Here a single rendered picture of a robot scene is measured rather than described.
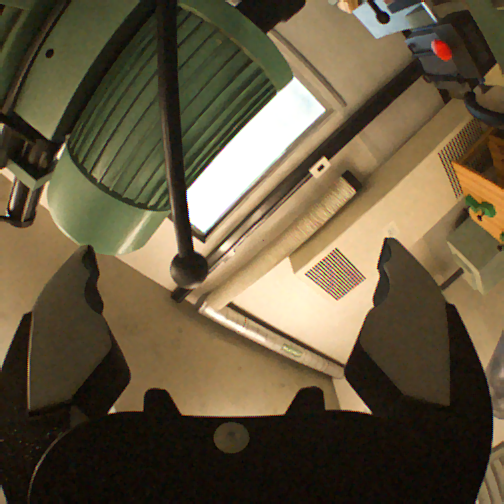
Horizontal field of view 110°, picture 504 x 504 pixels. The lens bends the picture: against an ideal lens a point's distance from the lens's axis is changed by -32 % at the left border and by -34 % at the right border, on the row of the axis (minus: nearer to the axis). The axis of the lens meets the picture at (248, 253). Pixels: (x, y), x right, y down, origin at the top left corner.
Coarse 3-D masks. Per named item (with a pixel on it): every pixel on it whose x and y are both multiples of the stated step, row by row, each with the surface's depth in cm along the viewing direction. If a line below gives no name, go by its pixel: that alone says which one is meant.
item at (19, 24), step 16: (48, 0) 12; (16, 16) 10; (32, 16) 12; (0, 32) 11; (16, 32) 12; (32, 32) 14; (0, 48) 12; (16, 48) 13; (0, 64) 13; (16, 64) 15; (0, 80) 15; (0, 96) 16
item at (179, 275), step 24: (168, 0) 11; (168, 24) 12; (168, 48) 13; (168, 72) 14; (168, 96) 15; (168, 120) 15; (168, 144) 16; (168, 168) 17; (192, 240) 21; (192, 264) 21
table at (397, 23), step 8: (360, 0) 33; (376, 0) 29; (496, 0) 10; (360, 8) 35; (368, 8) 34; (384, 8) 30; (408, 8) 25; (496, 8) 11; (360, 16) 38; (368, 16) 36; (392, 16) 31; (400, 16) 29; (368, 24) 39; (376, 24) 37; (392, 24) 33; (400, 24) 31; (408, 24) 29; (376, 32) 40; (384, 32) 37; (392, 32) 35
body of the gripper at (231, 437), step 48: (96, 432) 3; (144, 432) 4; (192, 432) 4; (240, 432) 4; (288, 432) 4; (336, 432) 4; (384, 432) 3; (48, 480) 2; (96, 480) 3; (144, 480) 3; (192, 480) 3; (240, 480) 3; (288, 480) 3; (336, 480) 3; (384, 480) 3; (432, 480) 2
